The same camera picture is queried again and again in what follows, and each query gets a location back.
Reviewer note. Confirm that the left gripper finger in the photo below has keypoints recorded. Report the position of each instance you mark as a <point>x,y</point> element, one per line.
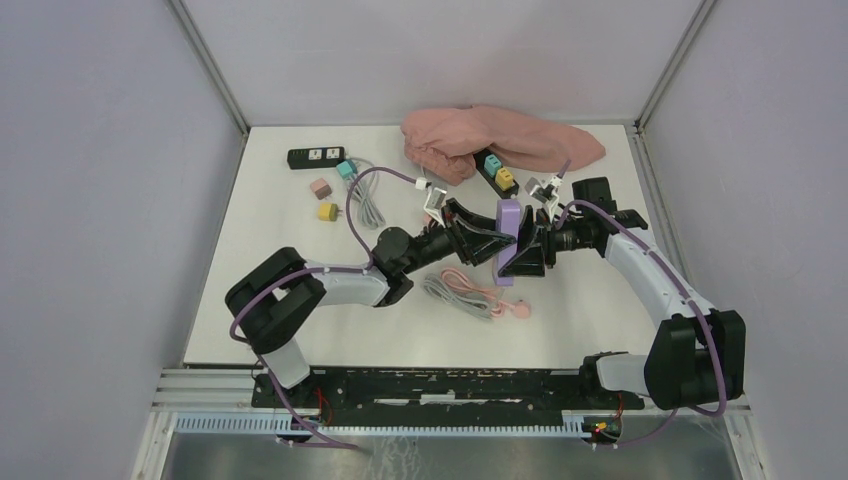
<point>463,225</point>
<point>475,247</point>

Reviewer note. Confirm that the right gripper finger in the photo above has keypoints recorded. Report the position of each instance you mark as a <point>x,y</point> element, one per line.
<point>531,228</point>
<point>529,261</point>

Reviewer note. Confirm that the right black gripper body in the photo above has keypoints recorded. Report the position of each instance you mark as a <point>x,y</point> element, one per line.
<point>568,236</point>

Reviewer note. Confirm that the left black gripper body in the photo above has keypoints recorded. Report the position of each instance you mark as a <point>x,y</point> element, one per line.
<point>434,245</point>

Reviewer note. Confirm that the black power strip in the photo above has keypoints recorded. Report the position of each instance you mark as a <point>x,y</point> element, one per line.
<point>315,157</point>
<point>478,158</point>

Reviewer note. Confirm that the yellow adapter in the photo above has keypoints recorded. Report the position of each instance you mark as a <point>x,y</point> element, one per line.
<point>504,180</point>
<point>328,212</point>

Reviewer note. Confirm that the teal plug adapter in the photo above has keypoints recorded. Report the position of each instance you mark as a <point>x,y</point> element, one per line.
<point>347,170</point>

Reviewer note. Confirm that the pink adapter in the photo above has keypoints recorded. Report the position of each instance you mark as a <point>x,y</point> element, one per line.
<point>321,188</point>

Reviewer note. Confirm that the purple power strip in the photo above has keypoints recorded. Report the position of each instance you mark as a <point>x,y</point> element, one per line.
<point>508,221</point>

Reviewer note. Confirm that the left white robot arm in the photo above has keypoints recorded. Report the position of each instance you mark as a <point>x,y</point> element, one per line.
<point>272,302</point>

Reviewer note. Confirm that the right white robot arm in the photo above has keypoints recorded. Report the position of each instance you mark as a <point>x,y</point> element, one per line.
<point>696,359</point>

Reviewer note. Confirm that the pink cloth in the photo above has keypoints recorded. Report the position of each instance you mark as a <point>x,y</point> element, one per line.
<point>444,140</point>

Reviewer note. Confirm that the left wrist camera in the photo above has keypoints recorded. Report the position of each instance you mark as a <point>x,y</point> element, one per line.
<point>435,199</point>

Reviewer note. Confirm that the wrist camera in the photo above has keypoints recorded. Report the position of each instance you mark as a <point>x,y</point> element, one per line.
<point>546,192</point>
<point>435,199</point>

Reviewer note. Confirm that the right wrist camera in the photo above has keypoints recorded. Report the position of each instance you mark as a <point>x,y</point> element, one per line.
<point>546,192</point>

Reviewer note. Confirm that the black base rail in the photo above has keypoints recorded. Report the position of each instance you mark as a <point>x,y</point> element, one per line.
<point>417,401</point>

